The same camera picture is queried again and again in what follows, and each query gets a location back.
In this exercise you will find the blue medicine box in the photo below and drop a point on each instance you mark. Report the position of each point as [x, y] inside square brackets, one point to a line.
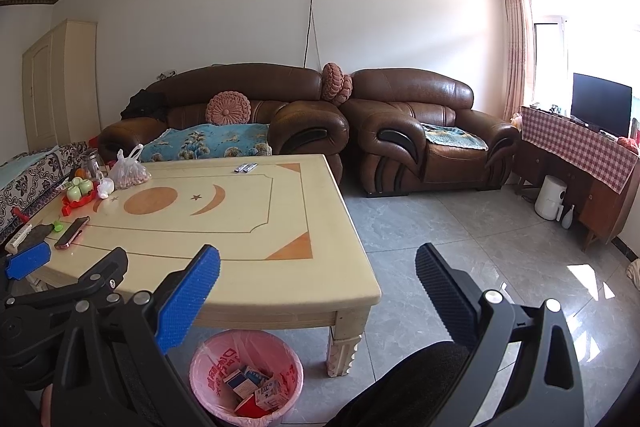
[271, 395]

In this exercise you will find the small orange fruit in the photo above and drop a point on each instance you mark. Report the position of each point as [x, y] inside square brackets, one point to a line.
[80, 171]

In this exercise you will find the smartphone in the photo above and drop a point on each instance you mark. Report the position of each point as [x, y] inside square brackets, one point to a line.
[72, 232]

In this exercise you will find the green cup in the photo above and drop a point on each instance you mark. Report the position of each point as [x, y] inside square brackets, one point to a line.
[75, 193]
[86, 185]

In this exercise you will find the glass jar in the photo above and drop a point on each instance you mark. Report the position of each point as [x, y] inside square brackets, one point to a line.
[92, 164]

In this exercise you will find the beige cloth bundle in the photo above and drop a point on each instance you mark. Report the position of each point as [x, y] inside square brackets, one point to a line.
[634, 274]

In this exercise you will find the blue seat mat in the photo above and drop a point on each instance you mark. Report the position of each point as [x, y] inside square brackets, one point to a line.
[452, 137]

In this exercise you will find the white round appliance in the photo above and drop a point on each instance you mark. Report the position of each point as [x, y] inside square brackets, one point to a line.
[550, 199]

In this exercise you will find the beige wooden coffee table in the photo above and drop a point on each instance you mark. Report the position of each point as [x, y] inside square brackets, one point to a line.
[225, 217]

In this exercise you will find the white and blue box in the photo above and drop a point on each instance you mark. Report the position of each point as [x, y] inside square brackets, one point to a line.
[234, 381]

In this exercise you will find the brown leather sofa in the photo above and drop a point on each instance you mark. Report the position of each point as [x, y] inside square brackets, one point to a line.
[240, 82]

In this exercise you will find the person's left leg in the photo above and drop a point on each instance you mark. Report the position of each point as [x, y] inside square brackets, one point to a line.
[150, 387]

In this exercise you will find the beige wardrobe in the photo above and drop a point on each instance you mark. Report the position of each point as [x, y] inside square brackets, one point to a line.
[60, 92]

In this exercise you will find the red checkered tablecloth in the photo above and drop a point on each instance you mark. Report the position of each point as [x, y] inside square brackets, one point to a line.
[575, 142]

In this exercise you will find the black monitor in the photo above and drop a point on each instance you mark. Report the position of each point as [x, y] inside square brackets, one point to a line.
[600, 104]

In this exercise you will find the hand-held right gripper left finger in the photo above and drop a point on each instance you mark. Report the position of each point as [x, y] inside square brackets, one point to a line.
[187, 297]

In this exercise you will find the pink curtain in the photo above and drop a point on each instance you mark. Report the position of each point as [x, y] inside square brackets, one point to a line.
[517, 42]

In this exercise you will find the brown leather armchair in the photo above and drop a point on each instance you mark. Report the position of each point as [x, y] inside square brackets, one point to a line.
[410, 89]

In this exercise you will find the clear plastic bag of nuts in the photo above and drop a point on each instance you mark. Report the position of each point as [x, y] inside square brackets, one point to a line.
[127, 174]

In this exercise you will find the white remote control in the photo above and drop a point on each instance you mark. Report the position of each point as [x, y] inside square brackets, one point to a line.
[17, 238]

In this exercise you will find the blue cigarette box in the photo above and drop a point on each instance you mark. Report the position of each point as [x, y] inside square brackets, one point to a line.
[255, 376]

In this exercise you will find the window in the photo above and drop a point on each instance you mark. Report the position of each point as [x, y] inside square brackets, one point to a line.
[590, 32]

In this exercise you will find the small white plastic bag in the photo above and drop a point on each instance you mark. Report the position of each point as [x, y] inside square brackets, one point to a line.
[104, 189]

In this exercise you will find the black clothing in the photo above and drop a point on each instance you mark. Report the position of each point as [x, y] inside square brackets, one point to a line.
[145, 104]

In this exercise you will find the pink round cushion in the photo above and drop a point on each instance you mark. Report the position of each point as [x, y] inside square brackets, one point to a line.
[227, 108]
[347, 89]
[332, 81]

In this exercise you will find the red plastic tray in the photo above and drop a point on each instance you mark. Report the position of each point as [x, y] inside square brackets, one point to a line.
[80, 204]

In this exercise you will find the pale teal cloth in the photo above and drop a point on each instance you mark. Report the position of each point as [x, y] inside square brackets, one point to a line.
[20, 169]

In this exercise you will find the white bottle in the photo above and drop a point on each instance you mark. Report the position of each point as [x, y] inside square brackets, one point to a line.
[567, 219]

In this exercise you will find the dark grey pouch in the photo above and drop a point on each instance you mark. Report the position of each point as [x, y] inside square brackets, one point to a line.
[35, 237]

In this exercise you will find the small green plastic toy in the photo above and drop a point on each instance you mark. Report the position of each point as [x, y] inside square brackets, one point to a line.
[58, 224]

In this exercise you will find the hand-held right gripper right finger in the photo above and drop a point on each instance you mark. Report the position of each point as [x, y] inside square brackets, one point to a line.
[445, 297]

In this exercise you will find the blue floral blanket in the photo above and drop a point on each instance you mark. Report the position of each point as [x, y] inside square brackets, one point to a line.
[205, 142]

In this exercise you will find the pink trash bin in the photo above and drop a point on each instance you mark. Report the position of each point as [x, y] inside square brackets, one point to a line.
[210, 372]

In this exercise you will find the red paper cup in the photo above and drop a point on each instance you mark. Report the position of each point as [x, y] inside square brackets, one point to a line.
[247, 408]

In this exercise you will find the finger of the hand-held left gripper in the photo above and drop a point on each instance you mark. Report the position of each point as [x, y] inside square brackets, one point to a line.
[27, 259]
[102, 269]

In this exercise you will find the black and white floral cover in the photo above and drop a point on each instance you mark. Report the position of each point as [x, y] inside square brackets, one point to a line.
[30, 197]

